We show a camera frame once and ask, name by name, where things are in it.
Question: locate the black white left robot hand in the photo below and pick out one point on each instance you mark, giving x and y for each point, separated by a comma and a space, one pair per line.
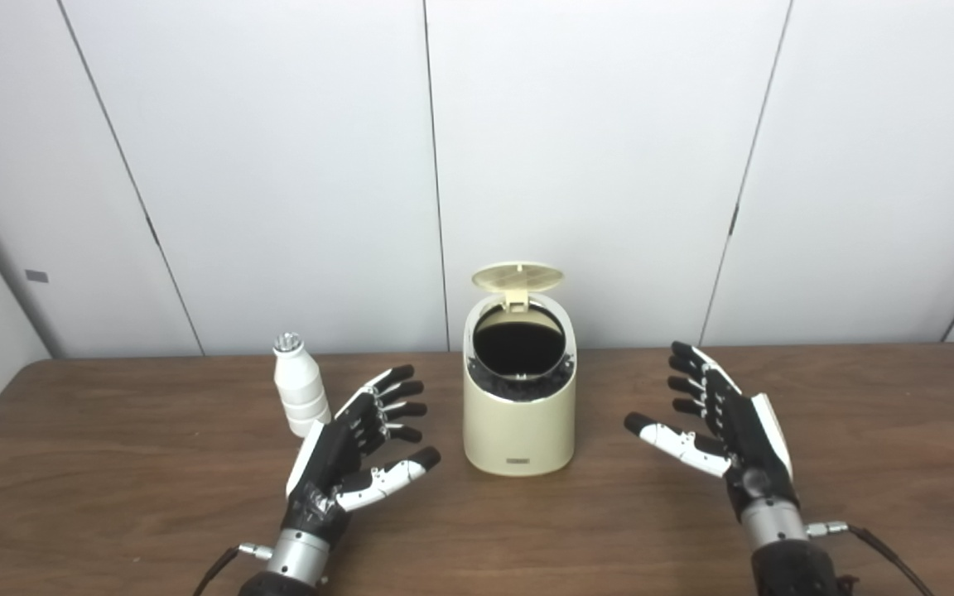
328, 468

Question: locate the black bin liner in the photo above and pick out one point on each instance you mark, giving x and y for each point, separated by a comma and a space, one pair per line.
518, 348

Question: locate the black wall panel clip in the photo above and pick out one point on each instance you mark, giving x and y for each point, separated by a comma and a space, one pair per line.
734, 220
152, 232

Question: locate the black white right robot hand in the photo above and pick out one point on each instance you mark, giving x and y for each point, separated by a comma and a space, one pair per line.
754, 451

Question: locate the cream-colored bin body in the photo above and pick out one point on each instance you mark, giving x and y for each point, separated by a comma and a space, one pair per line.
518, 434

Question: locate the small white plastic bottle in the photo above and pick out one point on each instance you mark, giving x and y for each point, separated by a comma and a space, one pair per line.
300, 393

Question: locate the cream round bin lid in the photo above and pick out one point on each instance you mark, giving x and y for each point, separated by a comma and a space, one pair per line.
518, 277

